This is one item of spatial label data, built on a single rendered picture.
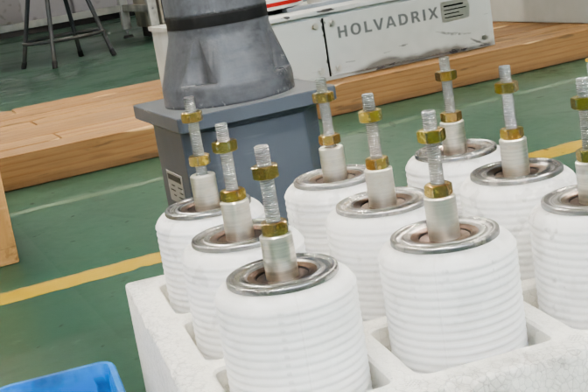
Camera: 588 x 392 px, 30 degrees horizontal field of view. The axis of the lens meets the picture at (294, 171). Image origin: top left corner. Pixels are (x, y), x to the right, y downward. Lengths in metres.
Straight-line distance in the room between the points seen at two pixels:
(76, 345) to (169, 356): 0.63
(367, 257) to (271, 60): 0.43
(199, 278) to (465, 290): 0.20
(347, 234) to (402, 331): 0.11
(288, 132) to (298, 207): 0.26
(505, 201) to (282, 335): 0.26
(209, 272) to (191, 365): 0.07
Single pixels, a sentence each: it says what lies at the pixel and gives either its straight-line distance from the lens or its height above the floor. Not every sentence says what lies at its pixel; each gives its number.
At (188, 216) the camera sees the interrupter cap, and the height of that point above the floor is 0.25.
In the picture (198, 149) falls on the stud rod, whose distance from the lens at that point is 0.94.
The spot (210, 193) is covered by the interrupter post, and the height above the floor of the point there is 0.27.
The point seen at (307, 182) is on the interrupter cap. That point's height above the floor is 0.25.
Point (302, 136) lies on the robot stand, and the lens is 1.22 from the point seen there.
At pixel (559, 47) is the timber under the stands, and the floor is 0.05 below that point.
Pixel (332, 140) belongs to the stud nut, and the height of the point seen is 0.29.
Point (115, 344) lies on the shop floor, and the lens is 1.43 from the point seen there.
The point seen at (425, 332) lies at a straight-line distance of 0.74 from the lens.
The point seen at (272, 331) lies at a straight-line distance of 0.70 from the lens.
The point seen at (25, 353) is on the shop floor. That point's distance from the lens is 1.47.
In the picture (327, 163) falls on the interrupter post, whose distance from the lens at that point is 0.97.
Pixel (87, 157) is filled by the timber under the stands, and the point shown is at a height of 0.04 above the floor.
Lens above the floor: 0.47
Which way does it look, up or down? 12 degrees down
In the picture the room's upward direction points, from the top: 9 degrees counter-clockwise
